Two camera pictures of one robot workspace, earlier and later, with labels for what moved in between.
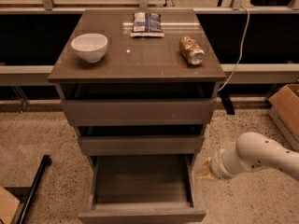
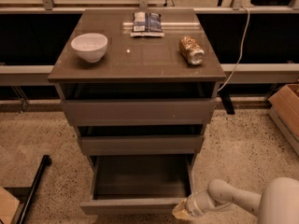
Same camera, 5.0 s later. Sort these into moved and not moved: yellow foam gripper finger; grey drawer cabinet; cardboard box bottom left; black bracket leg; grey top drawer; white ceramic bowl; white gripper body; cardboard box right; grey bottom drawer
Moved: white gripper body; yellow foam gripper finger; grey bottom drawer
Not moved: grey top drawer; black bracket leg; cardboard box right; cardboard box bottom left; white ceramic bowl; grey drawer cabinet
